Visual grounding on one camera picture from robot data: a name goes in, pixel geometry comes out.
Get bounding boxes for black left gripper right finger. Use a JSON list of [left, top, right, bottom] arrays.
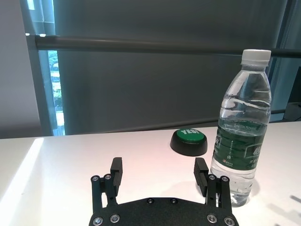
[[194, 158, 232, 212]]

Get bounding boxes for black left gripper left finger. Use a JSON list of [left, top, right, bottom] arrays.
[[91, 157, 124, 212]]

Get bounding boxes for green YES push button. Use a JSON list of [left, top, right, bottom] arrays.
[[169, 128, 208, 157]]

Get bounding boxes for dark grey horizontal bar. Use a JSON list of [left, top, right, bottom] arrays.
[[34, 34, 301, 57]]

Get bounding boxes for narrow bright window strip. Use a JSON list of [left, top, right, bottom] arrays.
[[28, 0, 65, 137]]

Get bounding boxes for clear green-label water bottle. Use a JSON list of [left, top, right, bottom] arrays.
[[210, 48, 273, 208]]

